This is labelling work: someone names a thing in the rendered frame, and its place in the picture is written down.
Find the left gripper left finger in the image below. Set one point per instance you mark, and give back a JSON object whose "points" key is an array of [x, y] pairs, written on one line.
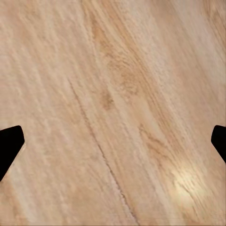
{"points": [[11, 141]]}

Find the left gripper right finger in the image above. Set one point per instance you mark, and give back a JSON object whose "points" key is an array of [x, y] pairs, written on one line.
{"points": [[218, 139]]}

